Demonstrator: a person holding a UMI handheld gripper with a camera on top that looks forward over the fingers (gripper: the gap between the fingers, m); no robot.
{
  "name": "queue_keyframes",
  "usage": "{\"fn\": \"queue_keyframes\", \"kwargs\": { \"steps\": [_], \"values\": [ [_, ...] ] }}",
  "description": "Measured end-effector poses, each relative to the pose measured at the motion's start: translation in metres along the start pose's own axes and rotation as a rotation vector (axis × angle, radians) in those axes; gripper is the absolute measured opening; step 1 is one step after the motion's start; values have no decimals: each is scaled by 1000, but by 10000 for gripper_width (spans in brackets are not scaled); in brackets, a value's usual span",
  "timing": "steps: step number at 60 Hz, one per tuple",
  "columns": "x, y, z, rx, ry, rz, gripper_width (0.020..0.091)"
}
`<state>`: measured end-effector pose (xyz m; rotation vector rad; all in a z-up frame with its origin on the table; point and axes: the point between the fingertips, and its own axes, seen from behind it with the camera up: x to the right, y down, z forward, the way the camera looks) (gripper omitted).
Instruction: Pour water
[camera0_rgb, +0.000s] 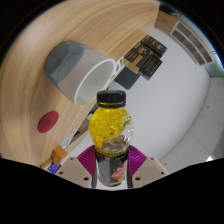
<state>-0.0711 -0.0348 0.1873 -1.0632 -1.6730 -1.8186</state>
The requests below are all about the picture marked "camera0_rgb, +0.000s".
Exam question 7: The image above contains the flat round red coaster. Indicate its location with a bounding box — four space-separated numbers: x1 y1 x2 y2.
37 110 60 134

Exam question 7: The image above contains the small orange box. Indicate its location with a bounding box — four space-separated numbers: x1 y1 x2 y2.
51 144 69 166

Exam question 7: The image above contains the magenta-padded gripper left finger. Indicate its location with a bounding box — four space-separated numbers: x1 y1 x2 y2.
54 144 98 188

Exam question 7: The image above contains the wooden glass-door shelf cabinet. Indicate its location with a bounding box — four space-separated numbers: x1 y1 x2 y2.
154 9 216 68

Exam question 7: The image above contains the tan and brown box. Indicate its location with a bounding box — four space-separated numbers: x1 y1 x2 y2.
123 41 149 73

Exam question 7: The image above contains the wooden side desk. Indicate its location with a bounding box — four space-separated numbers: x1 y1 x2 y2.
68 117 92 149

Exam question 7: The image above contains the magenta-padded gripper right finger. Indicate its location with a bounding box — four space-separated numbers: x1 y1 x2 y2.
126 144 170 188

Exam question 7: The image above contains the clear black-capped drink bottle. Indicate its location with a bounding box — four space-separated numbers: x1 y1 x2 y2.
88 89 134 188

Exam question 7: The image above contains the grey and white mug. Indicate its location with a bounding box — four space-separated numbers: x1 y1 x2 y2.
45 40 118 108

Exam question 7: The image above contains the dark brown box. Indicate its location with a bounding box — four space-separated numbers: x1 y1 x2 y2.
139 34 169 57
138 53 163 81

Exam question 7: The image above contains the black office chair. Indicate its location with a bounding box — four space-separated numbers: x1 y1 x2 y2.
114 68 141 90

